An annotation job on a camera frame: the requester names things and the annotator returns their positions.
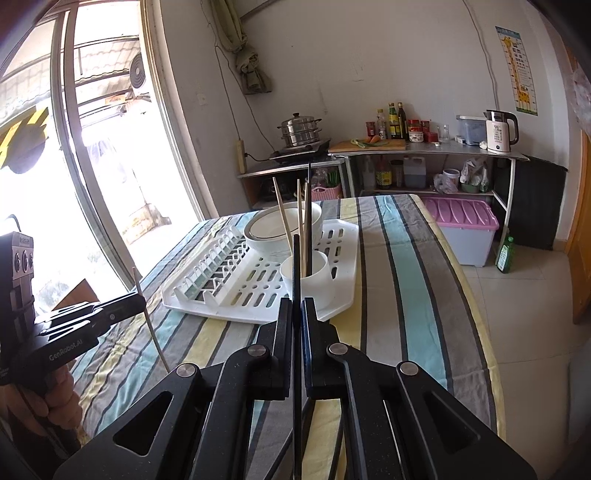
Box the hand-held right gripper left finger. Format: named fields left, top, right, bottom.
left=53, top=298, right=294, bottom=480

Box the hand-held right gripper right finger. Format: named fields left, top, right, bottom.
left=301, top=298, right=539, bottom=480

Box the green plastic bottle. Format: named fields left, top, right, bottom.
left=495, top=235, right=514, bottom=274

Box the black panel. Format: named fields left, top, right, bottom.
left=508, top=154, right=568, bottom=252

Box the wooden door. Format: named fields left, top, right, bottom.
left=566, top=46, right=591, bottom=259

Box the tied green curtain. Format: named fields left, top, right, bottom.
left=217, top=0, right=273, bottom=95

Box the black tabletop stove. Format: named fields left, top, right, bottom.
left=269, top=138, right=332, bottom=162

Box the outdoor air conditioner fan unit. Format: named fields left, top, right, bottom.
left=128, top=53, right=151, bottom=90

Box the metal stove stand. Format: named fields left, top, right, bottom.
left=238, top=154, right=347, bottom=210

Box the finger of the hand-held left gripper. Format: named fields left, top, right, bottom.
left=46, top=292, right=147, bottom=326
left=38, top=318, right=109, bottom=343

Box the white ceramic bowl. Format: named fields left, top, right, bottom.
left=277, top=202, right=322, bottom=252
left=244, top=206, right=309, bottom=257

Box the metal kitchen shelf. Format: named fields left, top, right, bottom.
left=329, top=138, right=531, bottom=241

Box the white cylindrical utensil cup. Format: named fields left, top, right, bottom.
left=281, top=250, right=329, bottom=305

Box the striped tablecloth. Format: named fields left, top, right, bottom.
left=69, top=194, right=506, bottom=480

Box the stainless steel steamer pot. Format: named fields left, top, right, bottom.
left=278, top=112, right=322, bottom=147

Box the white wall cable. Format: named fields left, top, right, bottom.
left=464, top=0, right=502, bottom=109

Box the giraffe wall poster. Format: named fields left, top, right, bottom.
left=495, top=25, right=540, bottom=116

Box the single black chopstick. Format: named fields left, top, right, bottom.
left=291, top=234, right=303, bottom=480

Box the white electric kettle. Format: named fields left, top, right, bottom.
left=484, top=110, right=520, bottom=154

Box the pink lidded storage box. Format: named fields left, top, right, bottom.
left=422, top=196, right=500, bottom=267

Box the plastic bag under shelf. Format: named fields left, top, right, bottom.
left=462, top=159, right=490, bottom=193

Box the yellow black glass sticker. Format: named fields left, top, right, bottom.
left=0, top=106, right=49, bottom=174

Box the person's left hand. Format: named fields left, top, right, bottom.
left=0, top=367, right=85, bottom=446

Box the wooden cutting board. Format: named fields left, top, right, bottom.
left=329, top=138, right=407, bottom=153

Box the wooden chopstick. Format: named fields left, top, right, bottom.
left=133, top=267, right=171, bottom=374
left=297, top=179, right=305, bottom=278
left=302, top=181, right=312, bottom=279
left=272, top=176, right=293, bottom=238

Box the clear container with blue lid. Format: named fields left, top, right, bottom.
left=456, top=114, right=489, bottom=146

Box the sliding glass door frame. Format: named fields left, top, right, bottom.
left=0, top=0, right=218, bottom=296

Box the white plastic dish rack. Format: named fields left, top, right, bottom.
left=161, top=217, right=361, bottom=324

